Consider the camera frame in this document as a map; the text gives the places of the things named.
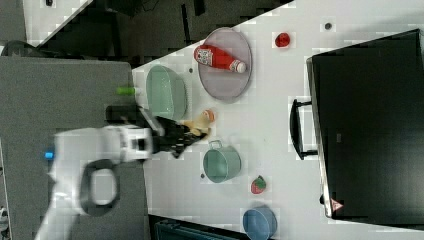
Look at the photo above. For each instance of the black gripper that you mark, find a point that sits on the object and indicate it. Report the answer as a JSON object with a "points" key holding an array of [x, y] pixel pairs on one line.
{"points": [[171, 141]]}

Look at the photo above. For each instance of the peeled banana toy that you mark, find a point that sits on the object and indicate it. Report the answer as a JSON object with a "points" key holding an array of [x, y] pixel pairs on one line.
{"points": [[200, 125]]}

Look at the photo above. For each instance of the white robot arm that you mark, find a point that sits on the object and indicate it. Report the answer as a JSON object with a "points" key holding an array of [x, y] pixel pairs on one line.
{"points": [[78, 155]]}

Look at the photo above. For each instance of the orange slice toy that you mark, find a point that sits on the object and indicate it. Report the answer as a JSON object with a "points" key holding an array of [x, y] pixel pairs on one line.
{"points": [[210, 115]]}

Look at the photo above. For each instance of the green perforated colander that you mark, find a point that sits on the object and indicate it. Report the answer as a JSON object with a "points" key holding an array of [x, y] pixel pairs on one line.
{"points": [[166, 93]]}

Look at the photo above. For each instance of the green metal cup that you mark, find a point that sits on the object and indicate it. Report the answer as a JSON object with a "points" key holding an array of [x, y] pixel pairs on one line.
{"points": [[221, 163]]}

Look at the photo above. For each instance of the grey round plate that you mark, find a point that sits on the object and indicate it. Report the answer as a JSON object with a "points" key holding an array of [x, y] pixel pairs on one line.
{"points": [[223, 84]]}

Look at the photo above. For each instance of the green lime toy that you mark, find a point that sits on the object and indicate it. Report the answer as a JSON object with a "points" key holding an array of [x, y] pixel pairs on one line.
{"points": [[127, 91]]}

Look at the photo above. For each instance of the red ketchup bottle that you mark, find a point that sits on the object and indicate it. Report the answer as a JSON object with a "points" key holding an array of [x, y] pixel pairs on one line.
{"points": [[215, 57]]}

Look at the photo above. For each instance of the red strawberry toy near cup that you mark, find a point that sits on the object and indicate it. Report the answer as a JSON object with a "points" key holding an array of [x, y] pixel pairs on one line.
{"points": [[258, 185]]}

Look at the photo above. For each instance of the blue cup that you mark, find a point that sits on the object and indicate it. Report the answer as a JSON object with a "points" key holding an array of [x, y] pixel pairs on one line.
{"points": [[259, 223]]}

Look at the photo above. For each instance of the small red strawberry toy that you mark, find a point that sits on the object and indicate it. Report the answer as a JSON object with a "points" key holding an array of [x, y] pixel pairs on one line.
{"points": [[282, 40]]}

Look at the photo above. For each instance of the blue table frame rail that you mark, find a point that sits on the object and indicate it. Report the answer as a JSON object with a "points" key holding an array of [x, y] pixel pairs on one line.
{"points": [[176, 230]]}

